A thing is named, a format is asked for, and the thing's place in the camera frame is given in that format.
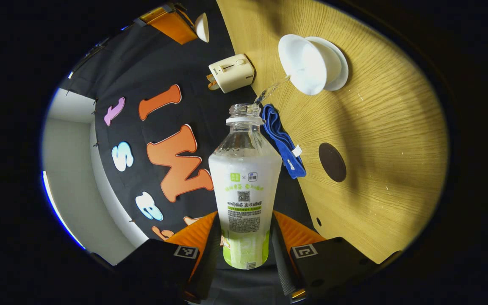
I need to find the blue cloth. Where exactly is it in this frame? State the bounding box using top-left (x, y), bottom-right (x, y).
top-left (261, 104), bottom-right (307, 179)

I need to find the cream toaster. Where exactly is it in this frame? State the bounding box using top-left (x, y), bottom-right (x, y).
top-left (208, 53), bottom-right (255, 94)

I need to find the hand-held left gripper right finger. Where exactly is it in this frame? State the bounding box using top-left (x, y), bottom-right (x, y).
top-left (271, 211), bottom-right (380, 303)

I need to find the white teacup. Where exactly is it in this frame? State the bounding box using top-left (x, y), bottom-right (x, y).
top-left (278, 34), bottom-right (343, 96)

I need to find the white saucer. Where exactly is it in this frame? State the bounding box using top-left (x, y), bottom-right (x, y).
top-left (308, 36), bottom-right (349, 92)

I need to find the clear water bottle white label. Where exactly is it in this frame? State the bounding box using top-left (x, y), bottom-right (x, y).
top-left (208, 103), bottom-right (283, 270)

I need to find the black backdrop cloth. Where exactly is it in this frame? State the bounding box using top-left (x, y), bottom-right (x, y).
top-left (64, 0), bottom-right (312, 272)

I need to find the dark brown round coaster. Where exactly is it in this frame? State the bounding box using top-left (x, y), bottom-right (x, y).
top-left (319, 142), bottom-right (347, 183)

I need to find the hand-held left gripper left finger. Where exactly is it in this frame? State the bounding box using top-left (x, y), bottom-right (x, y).
top-left (89, 211), bottom-right (222, 303)

